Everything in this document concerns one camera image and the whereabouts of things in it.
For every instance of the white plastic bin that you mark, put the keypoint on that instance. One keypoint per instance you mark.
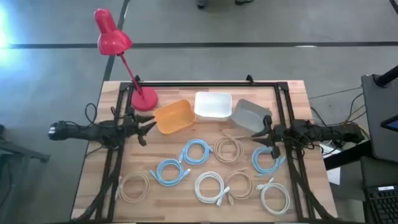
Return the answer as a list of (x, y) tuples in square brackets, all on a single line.
[(213, 105)]

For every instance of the tablet with blue screen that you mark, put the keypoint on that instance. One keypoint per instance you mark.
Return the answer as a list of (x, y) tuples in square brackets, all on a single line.
[(392, 124)]

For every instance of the orange plastic bin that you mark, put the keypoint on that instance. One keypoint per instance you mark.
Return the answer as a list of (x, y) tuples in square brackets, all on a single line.
[(174, 117)]

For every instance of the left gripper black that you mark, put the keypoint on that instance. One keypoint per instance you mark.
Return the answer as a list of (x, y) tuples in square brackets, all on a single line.
[(130, 127)]

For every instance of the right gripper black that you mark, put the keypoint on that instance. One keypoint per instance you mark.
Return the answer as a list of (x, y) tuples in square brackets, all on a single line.
[(280, 135)]

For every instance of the grey metal stand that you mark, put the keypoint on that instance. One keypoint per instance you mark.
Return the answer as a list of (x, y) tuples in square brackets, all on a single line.
[(18, 152)]

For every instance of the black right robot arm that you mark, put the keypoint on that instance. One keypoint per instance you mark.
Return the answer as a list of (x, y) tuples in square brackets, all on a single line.
[(326, 132)]

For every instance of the black pole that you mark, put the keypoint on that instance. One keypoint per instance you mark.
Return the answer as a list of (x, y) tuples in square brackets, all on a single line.
[(387, 77)]

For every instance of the grey cart top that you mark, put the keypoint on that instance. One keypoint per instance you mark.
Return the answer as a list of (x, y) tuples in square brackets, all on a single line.
[(379, 124)]

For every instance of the grey plastic bin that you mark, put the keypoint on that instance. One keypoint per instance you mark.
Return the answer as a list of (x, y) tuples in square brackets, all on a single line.
[(248, 116)]

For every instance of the white paper sheet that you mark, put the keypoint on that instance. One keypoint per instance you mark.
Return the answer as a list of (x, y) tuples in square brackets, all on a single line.
[(333, 175)]

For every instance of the person's shoe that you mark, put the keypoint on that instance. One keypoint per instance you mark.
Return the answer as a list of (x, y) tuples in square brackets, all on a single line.
[(244, 2), (201, 3)]

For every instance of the black laptop keyboard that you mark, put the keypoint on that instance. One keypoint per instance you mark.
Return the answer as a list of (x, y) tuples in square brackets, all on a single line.
[(384, 205)]

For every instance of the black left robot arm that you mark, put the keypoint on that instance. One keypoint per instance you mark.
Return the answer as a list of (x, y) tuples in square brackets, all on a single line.
[(87, 132)]

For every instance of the black aluminium rig frame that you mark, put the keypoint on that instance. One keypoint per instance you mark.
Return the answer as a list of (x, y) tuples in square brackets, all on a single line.
[(202, 84)]

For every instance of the red desk lamp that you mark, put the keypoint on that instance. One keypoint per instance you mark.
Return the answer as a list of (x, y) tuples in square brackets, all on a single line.
[(112, 40)]

